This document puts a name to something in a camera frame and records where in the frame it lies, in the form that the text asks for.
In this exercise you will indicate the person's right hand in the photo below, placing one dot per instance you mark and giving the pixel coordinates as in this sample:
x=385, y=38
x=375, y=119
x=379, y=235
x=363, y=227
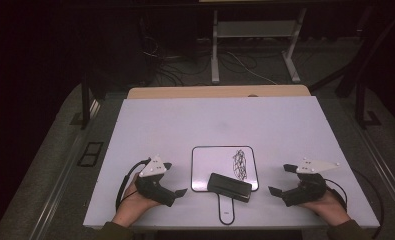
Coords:
x=330, y=208

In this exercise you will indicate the metal floor rail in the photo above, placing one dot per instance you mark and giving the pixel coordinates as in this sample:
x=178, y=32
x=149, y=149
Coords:
x=56, y=195
x=390, y=186

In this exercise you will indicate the black metal stand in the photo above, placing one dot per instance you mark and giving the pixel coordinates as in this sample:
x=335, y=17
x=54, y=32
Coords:
x=360, y=106
x=85, y=106

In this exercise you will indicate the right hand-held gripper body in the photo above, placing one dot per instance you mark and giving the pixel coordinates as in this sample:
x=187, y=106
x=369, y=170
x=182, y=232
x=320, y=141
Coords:
x=305, y=191

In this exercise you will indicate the person's left hand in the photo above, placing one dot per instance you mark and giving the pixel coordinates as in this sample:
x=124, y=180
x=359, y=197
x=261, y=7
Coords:
x=131, y=206

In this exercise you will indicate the black whiteboard eraser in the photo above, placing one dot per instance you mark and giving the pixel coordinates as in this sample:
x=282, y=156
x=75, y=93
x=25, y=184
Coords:
x=230, y=187

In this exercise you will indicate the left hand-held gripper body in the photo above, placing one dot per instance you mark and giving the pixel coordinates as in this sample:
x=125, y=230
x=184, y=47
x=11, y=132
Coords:
x=153, y=188

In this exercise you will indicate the white metal stand frame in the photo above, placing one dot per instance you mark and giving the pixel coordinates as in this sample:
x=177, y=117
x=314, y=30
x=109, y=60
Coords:
x=215, y=50

